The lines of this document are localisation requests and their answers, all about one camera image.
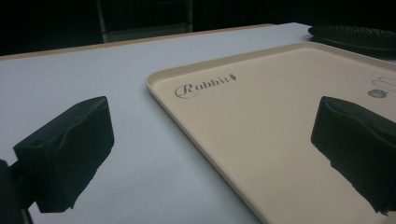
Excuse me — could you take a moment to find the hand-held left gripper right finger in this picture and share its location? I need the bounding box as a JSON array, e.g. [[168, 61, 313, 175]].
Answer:
[[310, 95, 396, 216]]

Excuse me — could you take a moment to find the beige plastic tray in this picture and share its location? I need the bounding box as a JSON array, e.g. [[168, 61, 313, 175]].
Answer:
[[145, 41, 396, 224]]

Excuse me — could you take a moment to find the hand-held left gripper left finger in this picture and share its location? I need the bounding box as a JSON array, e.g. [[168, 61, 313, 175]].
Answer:
[[12, 95, 115, 214]]

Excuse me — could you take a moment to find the black textured plate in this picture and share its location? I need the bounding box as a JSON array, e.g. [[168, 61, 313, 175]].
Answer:
[[307, 24, 396, 54]]

